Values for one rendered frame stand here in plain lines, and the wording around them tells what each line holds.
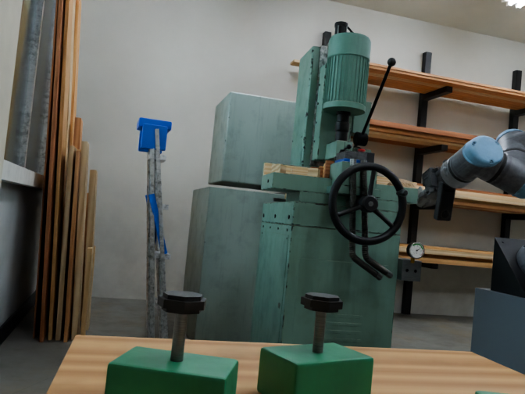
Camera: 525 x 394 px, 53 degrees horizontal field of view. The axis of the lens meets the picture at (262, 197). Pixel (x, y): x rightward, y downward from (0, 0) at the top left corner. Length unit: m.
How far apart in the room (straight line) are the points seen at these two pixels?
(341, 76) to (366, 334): 1.02
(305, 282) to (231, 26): 3.02
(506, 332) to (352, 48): 1.19
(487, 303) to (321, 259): 0.60
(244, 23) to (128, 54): 1.00
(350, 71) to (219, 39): 2.50
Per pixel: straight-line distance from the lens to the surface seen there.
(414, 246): 2.08
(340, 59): 2.22
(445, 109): 5.28
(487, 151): 1.50
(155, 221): 2.60
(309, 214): 1.98
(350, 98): 2.16
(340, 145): 2.16
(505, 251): 2.01
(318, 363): 0.57
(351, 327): 2.08
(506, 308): 1.95
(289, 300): 1.99
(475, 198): 4.69
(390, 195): 2.10
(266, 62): 4.62
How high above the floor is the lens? 0.72
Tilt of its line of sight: 3 degrees up
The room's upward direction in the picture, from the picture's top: 6 degrees clockwise
